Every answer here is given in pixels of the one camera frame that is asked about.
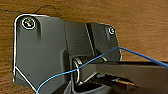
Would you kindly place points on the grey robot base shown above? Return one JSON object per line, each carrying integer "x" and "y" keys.
{"x": 43, "y": 50}

